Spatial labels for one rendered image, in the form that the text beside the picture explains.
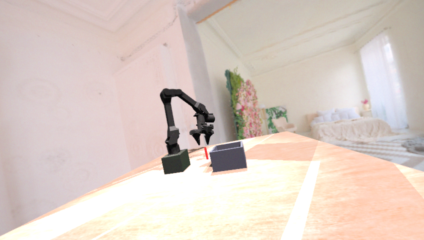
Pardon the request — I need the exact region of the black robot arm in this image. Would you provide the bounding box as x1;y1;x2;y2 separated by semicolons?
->
160;88;215;156

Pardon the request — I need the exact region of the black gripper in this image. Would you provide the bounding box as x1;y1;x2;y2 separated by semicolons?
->
189;121;214;146

